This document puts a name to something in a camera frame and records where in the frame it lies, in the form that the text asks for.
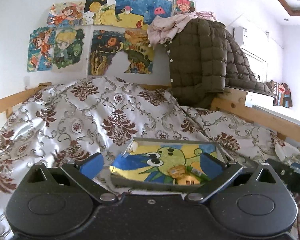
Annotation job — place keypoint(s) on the pink crumpled cloth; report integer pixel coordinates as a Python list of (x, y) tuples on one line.
[(162, 30)]

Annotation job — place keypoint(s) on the anime girl poster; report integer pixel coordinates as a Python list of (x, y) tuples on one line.
[(40, 52)]

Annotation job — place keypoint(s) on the green white snack stick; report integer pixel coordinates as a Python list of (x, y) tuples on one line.
[(201, 176)]

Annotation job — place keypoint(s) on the blond boy poster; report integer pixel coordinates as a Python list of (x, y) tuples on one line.
[(68, 50)]

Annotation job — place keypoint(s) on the moon night poster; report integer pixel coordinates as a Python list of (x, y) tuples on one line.
[(99, 12)]

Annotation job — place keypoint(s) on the olive quilted down jacket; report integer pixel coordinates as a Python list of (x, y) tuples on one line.
[(204, 60)]

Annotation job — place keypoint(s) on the landscape flower painting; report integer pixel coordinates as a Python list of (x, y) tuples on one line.
[(140, 55)]

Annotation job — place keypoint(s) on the floral patterned bedspread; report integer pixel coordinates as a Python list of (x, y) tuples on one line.
[(102, 115)]

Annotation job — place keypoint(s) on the gold foil snack pack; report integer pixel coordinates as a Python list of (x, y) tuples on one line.
[(177, 172)]

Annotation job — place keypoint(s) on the yellow blue fish painting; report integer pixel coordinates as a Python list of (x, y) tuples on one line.
[(140, 13)]

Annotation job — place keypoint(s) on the wooden bed frame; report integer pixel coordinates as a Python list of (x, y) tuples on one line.
[(284, 128)]

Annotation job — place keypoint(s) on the flying girl poster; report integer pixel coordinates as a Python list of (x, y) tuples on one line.
[(66, 14)]

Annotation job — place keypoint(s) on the red haired face poster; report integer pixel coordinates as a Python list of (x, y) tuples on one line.
[(183, 7)]

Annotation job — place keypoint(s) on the colourful patterned bag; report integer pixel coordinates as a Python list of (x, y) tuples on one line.
[(281, 93)]

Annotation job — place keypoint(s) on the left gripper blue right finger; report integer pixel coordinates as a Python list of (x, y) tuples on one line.
[(221, 175)]

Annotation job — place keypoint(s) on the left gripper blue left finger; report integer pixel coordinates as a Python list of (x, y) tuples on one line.
[(83, 172)]

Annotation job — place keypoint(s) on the swirly sun painting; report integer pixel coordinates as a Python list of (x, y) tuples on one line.
[(105, 45)]

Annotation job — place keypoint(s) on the grey box with painted bottom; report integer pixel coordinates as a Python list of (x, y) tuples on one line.
[(145, 163)]

